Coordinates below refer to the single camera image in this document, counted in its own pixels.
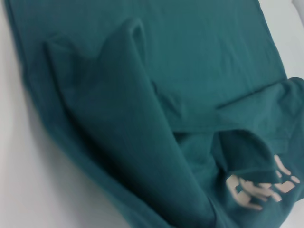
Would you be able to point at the teal blue shirt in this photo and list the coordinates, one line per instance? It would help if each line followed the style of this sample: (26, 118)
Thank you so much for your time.
(147, 99)

